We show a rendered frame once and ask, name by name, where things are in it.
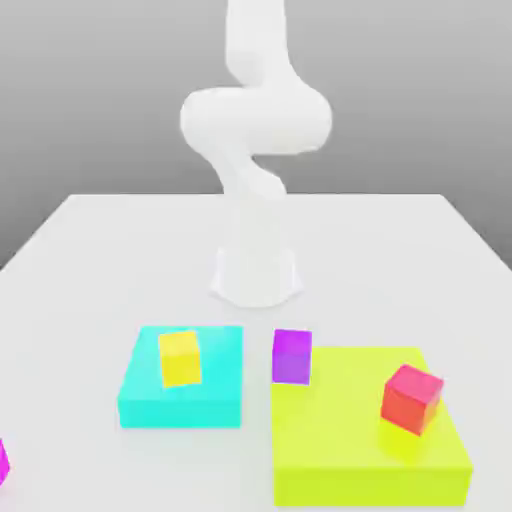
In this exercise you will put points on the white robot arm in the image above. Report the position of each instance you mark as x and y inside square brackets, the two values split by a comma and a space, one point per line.
[256, 120]

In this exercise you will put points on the small purple cube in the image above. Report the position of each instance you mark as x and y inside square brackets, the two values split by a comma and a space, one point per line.
[291, 360]

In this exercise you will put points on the small yellow cube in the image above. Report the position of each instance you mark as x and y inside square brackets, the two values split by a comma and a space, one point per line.
[180, 360]

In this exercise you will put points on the small red cube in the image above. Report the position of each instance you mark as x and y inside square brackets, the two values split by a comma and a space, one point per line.
[408, 400]

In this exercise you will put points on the small magenta cube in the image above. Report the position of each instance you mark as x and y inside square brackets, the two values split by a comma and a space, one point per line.
[2, 464]

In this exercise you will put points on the large cyan box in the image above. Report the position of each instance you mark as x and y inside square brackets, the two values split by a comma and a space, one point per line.
[224, 384]

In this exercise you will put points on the large yellow-green box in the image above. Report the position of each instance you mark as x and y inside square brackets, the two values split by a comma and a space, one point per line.
[332, 440]

